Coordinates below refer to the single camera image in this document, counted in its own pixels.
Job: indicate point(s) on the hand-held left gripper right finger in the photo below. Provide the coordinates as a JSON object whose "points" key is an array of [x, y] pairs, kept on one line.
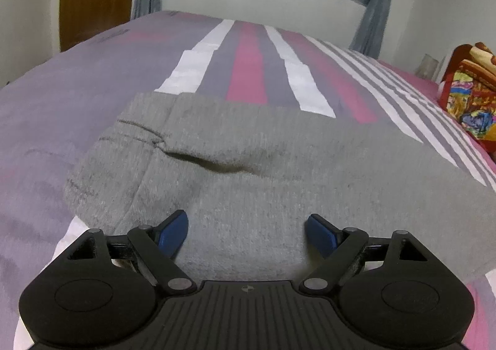
{"points": [[319, 232]]}

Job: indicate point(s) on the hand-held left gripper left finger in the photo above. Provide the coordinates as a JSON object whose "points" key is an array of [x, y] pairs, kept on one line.
{"points": [[174, 230]]}

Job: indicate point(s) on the grey knit pants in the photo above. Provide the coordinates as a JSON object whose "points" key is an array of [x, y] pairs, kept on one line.
{"points": [[252, 179]]}

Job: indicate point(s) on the striped purple pink bedsheet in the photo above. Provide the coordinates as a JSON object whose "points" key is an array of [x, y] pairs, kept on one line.
{"points": [[58, 121]]}

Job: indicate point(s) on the small clear jar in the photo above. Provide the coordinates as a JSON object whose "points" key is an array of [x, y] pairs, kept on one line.
{"points": [[428, 67]]}

